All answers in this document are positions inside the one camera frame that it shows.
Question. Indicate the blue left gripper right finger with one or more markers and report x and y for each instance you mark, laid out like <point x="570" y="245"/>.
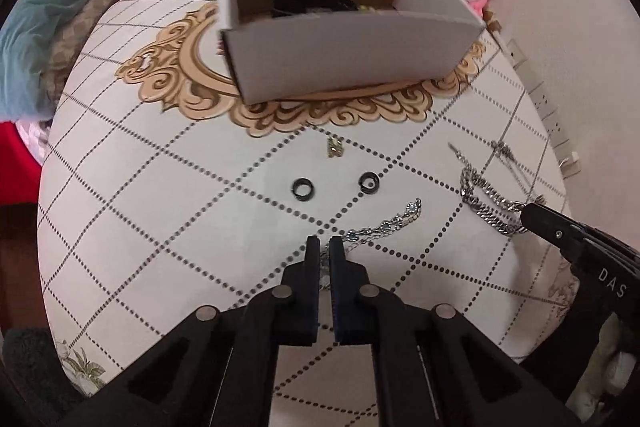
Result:
<point x="343" y="292"/>

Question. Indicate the white cardboard box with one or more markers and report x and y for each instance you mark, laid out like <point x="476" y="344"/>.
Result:
<point x="302" y="50"/>

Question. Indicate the white power strip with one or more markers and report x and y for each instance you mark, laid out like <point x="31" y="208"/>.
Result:
<point x="548" y="111"/>

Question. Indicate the black fuzzy seat cover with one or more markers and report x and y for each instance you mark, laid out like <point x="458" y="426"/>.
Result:
<point x="37" y="374"/>

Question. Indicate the red bed sheet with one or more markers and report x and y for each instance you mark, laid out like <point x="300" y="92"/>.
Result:
<point x="19" y="171"/>

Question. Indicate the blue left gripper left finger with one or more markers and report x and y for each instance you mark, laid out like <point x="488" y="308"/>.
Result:
<point x="308" y="290"/>

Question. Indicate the patterned white tablecloth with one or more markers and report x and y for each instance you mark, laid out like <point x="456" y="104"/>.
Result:
<point x="162" y="192"/>

